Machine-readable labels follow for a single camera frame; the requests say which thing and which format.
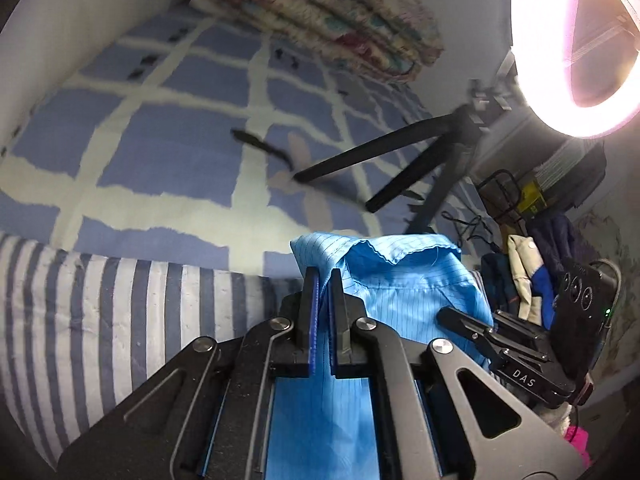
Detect yellow box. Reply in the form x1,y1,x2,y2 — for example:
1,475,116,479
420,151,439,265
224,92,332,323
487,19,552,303
519,181,545,215

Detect blue pinstriped work coat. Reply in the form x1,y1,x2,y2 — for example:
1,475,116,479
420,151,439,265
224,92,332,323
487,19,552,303
265,232,493,480

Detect black cable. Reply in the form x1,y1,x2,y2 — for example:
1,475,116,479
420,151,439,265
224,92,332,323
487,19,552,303
441,209,502,254

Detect dark strap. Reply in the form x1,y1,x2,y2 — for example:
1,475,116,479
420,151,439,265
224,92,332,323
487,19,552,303
231,129,297,174

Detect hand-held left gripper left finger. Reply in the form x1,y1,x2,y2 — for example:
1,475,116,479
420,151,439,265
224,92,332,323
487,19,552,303
57,265,323,480

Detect folded floral blanket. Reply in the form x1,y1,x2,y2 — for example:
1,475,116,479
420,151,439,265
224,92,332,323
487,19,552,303
195,0,446,82

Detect black tripod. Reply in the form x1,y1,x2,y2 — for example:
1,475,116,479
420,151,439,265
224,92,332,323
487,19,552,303
294,77,517,237

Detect navy cloth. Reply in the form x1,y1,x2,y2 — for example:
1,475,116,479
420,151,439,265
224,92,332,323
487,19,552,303
529,212,583,273

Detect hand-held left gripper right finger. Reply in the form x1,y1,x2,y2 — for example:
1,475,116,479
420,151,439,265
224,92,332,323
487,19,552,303
327,267,588,480

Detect cream cloth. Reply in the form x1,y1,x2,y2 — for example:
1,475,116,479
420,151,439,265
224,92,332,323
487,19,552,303
506,233,547,322

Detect ring light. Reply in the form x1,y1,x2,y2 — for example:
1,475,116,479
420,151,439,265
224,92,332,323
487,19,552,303
510,0,640,139

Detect pink cloth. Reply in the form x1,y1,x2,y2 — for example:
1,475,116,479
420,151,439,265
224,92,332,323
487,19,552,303
562,422,592,465

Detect blue white striped quilt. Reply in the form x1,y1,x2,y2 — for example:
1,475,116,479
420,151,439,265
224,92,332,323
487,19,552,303
0,232,307,471

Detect dark blue garment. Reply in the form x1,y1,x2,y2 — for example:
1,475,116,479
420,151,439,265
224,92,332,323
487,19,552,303
479,252,522,312

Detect grey ribbed round object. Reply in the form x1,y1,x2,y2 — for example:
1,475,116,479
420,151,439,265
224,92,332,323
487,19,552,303
534,139,607,212

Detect blue white checked bed sheet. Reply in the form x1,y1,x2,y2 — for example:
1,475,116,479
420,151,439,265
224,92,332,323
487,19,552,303
0,2,488,281

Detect black wire rack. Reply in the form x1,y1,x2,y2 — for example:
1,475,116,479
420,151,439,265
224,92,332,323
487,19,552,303
475,169,532,227

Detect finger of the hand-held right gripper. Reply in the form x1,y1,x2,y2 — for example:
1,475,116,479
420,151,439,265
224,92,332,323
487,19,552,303
436,306,507,362

